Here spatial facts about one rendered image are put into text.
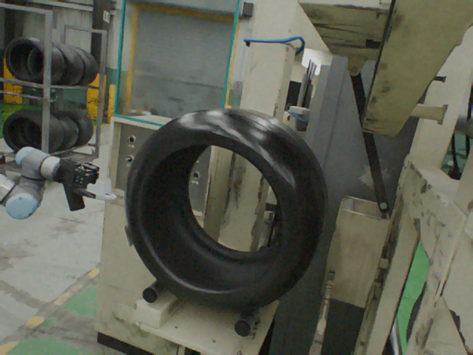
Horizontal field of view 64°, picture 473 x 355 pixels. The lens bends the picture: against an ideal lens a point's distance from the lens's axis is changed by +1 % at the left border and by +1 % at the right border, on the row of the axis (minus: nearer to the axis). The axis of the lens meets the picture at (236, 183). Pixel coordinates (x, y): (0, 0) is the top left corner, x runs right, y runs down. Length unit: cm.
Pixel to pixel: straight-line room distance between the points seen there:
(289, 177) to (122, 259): 134
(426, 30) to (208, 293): 76
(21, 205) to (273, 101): 82
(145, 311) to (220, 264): 29
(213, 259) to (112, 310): 104
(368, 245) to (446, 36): 74
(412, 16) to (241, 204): 91
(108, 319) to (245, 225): 117
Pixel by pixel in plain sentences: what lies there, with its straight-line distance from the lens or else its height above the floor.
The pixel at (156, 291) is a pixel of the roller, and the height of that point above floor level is 91.
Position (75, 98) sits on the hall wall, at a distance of 1175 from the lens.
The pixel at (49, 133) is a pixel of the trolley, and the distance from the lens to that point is 464.
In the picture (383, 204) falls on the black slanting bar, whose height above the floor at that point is 124.
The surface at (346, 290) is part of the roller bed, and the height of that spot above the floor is 95.
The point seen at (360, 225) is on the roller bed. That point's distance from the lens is 120.
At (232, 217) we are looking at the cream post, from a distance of 134.
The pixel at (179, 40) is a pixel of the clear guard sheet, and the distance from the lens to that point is 177.
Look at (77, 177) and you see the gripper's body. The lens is 127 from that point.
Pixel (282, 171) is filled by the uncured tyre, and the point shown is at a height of 133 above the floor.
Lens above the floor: 151
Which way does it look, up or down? 14 degrees down
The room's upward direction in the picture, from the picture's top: 10 degrees clockwise
